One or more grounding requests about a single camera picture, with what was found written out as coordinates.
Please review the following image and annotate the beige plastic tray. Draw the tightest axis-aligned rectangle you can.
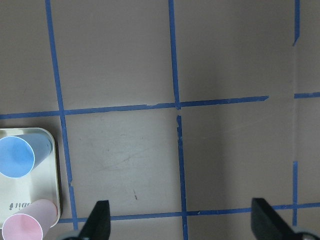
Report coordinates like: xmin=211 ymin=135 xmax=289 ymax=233
xmin=0 ymin=127 xmax=61 ymax=227

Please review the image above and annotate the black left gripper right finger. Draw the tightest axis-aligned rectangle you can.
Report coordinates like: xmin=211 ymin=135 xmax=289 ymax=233
xmin=251 ymin=198 xmax=302 ymax=240

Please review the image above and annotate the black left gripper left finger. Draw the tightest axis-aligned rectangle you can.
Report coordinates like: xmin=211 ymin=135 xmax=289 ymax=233
xmin=76 ymin=200 xmax=111 ymax=240

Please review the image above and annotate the pink plastic cup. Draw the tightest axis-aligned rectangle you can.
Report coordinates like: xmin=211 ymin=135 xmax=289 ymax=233
xmin=2 ymin=199 xmax=58 ymax=240

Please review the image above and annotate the light blue cup near pink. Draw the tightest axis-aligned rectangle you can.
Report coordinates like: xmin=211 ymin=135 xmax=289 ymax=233
xmin=0 ymin=133 xmax=53 ymax=179

